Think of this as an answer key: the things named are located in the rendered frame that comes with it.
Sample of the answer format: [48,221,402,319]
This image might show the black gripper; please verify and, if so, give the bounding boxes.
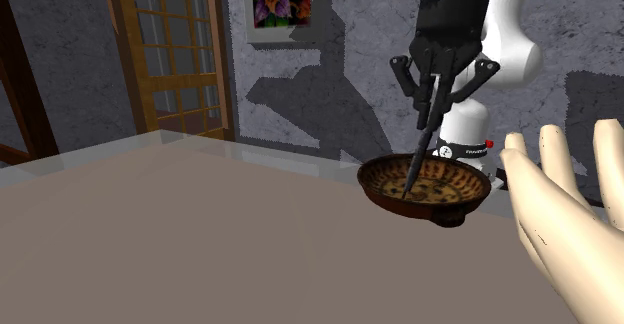
[389,0,501,131]

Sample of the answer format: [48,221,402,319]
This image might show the brown patterned bowl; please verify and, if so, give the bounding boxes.
[356,153,493,229]

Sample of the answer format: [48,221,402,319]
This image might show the cream mannequin hand figure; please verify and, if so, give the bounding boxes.
[499,118,624,324]

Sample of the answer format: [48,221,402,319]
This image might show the wooden door with glass panes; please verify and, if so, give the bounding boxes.
[101,0,236,142]

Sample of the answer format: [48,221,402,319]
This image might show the framed flower wall picture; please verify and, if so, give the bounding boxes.
[242,0,324,45]

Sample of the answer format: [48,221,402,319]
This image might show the dark wooden frame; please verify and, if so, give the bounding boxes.
[0,0,61,166]

